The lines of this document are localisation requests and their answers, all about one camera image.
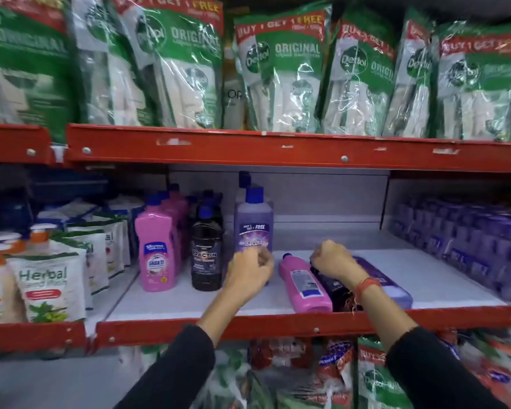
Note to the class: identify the person's right hand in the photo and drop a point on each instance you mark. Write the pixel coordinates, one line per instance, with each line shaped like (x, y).
(338, 259)

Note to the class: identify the person's left hand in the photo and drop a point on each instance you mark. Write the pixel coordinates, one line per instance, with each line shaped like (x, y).
(247, 274)

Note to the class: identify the black bottle blue cap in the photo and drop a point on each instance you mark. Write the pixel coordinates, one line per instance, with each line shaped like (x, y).
(338, 293)
(192, 210)
(219, 217)
(206, 259)

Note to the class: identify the pink bottle blue cap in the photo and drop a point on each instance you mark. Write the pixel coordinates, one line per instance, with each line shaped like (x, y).
(155, 251)
(183, 208)
(306, 289)
(173, 217)

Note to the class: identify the purple bottle blue cap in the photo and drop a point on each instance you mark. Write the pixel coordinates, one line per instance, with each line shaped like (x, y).
(253, 225)
(242, 183)
(394, 289)

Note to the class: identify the red white shelf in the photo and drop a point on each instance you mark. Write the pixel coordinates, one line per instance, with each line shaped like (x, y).
(434, 281)

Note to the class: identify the person's left forearm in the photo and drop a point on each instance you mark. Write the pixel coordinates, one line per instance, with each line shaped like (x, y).
(187, 362)

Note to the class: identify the person's right forearm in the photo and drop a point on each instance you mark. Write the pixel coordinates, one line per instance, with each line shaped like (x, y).
(426, 370)

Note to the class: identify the red metal shelf beam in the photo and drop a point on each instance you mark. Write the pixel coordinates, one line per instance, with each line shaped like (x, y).
(8, 144)
(34, 336)
(238, 149)

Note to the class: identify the pile of green red packs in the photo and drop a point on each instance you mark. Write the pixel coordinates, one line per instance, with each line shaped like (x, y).
(336, 370)

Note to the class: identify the row of white leaf-print pouches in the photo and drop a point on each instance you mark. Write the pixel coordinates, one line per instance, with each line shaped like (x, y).
(53, 285)

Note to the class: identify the row of green refill packs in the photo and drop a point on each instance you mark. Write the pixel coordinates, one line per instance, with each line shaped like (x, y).
(281, 72)

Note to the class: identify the pile of dark blue packets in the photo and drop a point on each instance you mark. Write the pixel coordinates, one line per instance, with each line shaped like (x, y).
(68, 187)

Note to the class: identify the white orange pump bottle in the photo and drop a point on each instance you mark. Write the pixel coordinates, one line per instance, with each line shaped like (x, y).
(0, 289)
(40, 236)
(8, 239)

